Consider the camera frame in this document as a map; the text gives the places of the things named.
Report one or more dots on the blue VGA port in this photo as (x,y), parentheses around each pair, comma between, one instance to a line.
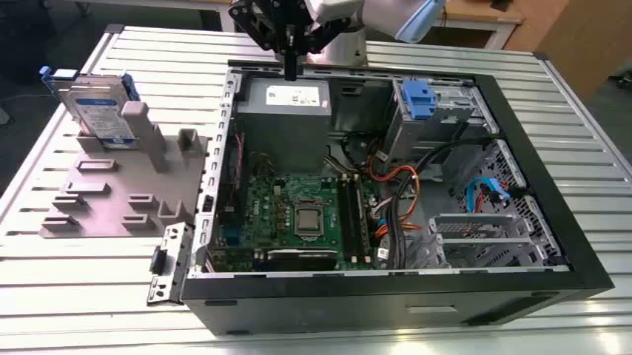
(157,260)

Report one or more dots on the green motherboard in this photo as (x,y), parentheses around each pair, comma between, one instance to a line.
(265,192)

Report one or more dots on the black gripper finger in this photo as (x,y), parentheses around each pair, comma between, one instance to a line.
(241,13)
(315,40)

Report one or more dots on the RAM stick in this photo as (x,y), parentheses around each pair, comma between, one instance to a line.
(362,222)

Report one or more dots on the black graphics card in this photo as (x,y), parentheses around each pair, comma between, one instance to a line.
(295,260)

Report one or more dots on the metal drive cage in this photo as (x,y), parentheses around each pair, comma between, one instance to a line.
(408,137)

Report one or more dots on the metal rear bracket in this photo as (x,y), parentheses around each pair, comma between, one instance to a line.
(177,266)

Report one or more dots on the CPU socket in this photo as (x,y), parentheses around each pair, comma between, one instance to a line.
(310,238)

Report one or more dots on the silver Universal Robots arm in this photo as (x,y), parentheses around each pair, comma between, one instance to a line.
(344,48)

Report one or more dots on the blue drive latch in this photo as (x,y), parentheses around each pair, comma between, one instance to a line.
(416,92)

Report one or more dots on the grey power supply unit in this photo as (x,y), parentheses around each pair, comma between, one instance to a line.
(280,137)

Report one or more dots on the black PC case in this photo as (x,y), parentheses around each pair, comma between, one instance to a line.
(344,307)

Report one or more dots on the black chair base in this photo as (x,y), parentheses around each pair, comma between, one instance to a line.
(625,79)

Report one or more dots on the wooden desk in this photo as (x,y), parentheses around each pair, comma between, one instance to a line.
(473,10)

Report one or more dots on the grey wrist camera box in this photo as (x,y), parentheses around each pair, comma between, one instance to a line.
(335,9)

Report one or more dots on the hard disk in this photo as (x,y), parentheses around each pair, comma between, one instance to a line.
(98,111)

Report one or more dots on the silver CPU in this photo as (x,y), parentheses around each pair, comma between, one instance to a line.
(310,222)

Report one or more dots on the metal disk bay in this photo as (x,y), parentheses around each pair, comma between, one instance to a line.
(473,240)

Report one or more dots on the grey parts rack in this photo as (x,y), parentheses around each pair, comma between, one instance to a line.
(122,185)

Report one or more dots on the wooden cabinet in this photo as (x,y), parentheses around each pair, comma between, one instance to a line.
(577,37)

